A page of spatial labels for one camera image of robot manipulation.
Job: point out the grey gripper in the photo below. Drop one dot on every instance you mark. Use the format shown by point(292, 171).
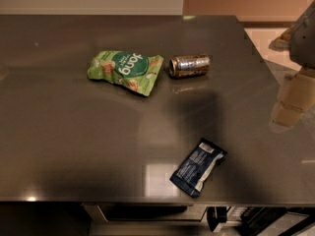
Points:
point(304, 39)

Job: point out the blue rxbar blueberry wrapper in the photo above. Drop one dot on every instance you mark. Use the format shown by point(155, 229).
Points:
point(195, 169)

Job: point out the green rice chip bag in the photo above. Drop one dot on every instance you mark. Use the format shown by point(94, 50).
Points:
point(132, 71)

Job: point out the silver brown drink can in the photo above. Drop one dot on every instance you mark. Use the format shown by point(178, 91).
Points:
point(186, 66)

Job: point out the dark equipment under table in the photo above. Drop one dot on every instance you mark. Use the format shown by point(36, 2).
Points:
point(261, 220)

